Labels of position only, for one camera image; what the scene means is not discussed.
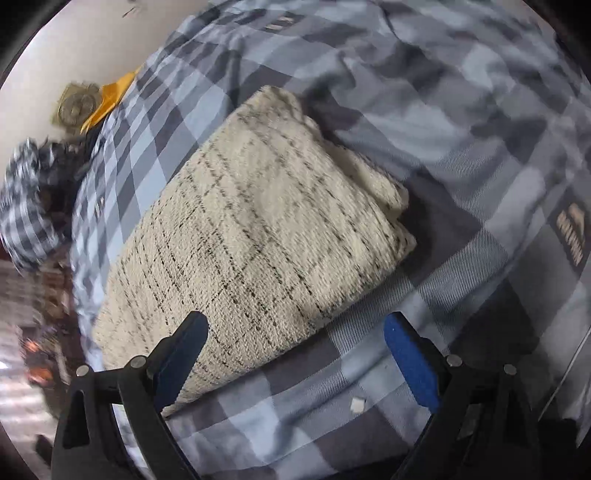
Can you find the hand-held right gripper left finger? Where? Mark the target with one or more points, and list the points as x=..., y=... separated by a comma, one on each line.
x=178, y=364

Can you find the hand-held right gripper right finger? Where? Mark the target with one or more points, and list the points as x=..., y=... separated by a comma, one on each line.
x=413, y=364

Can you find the cream plaid shirt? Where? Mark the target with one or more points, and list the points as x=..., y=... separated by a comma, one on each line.
x=258, y=240

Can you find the small white paper scrap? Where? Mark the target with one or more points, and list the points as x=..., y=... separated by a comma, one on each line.
x=356, y=405

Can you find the blue checkered bed blanket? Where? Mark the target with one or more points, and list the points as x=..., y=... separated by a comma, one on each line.
x=438, y=115

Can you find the yellow cloth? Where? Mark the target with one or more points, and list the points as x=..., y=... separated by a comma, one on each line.
x=108, y=99

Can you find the beige box fan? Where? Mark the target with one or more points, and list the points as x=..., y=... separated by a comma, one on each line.
x=74, y=106

